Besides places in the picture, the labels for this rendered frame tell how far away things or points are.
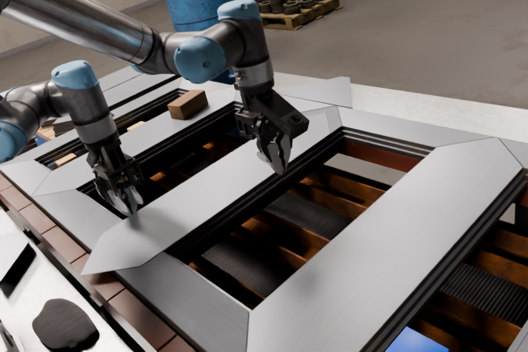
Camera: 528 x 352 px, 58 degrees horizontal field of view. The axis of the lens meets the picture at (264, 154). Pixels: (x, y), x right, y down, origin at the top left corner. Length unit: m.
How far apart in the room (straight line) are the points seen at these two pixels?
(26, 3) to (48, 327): 0.71
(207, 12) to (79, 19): 3.34
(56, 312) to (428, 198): 0.84
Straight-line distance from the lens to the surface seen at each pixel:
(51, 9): 0.77
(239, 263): 1.35
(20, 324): 1.30
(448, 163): 1.06
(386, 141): 1.18
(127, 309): 0.93
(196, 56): 0.79
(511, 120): 1.42
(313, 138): 1.22
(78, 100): 0.98
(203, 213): 1.05
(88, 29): 0.80
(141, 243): 1.03
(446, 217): 0.92
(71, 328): 1.16
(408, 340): 0.67
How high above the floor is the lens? 1.42
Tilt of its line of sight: 28 degrees down
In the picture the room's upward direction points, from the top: 14 degrees counter-clockwise
